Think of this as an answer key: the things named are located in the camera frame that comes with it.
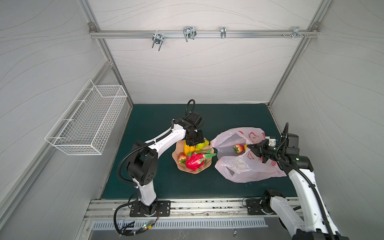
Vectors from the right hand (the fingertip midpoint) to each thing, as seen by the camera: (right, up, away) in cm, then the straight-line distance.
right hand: (247, 144), depth 74 cm
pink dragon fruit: (-27, -10, +6) cm, 29 cm away
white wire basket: (-78, +10, -5) cm, 79 cm away
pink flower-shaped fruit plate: (-36, -6, +17) cm, 40 cm away
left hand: (-23, -1, +12) cm, 26 cm away
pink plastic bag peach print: (-7, -7, -4) cm, 11 cm away
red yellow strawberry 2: (0, -5, +17) cm, 18 cm away
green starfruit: (-23, -3, +11) cm, 26 cm away
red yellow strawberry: (-34, -9, +10) cm, 37 cm away
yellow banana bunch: (-31, -6, +17) cm, 35 cm away
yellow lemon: (-1, -1, +1) cm, 2 cm away
